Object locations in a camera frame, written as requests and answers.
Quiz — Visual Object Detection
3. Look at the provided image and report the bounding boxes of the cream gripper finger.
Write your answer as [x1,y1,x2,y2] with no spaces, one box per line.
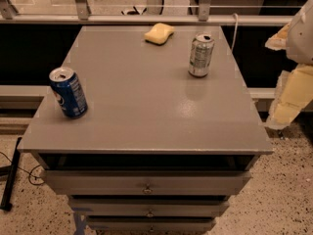
[265,23,290,51]
[265,64,313,130]

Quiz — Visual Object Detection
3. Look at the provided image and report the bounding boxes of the silver 7up can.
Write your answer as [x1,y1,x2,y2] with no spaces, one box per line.
[189,33,214,77]

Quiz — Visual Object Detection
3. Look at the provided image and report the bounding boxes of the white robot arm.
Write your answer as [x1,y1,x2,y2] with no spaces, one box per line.
[265,0,313,130]

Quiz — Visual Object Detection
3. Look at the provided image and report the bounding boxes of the blue pepsi can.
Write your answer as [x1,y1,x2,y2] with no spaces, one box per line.
[49,67,88,118]

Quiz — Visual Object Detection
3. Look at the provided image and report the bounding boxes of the yellow sponge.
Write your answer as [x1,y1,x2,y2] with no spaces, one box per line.
[144,23,174,45]

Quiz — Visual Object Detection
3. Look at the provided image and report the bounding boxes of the grey drawer cabinet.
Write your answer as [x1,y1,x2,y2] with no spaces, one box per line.
[17,24,275,235]

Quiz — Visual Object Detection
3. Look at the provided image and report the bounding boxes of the middle grey drawer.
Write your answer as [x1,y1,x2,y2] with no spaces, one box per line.
[68,199,229,217]

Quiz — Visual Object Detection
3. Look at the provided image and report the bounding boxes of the grey drawer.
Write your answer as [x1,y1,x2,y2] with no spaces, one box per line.
[86,216,215,232]
[68,199,229,217]
[41,170,251,196]

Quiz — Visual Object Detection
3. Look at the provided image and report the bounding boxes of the top grey drawer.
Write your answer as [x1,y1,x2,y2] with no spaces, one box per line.
[41,170,251,196]

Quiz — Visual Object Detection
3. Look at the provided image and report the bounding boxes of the bottom grey drawer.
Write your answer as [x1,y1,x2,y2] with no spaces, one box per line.
[86,216,215,232]

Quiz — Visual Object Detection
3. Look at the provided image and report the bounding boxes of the black floor stand bar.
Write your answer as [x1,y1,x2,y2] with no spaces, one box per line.
[0,137,22,212]

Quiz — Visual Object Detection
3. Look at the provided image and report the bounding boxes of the white hanging cable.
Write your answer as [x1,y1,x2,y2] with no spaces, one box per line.
[230,13,240,52]

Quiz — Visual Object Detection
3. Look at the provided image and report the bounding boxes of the metal railing frame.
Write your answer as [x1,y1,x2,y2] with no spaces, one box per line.
[0,0,308,25]

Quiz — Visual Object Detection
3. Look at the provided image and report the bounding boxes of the black floor cable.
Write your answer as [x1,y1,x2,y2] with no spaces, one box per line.
[0,151,45,187]

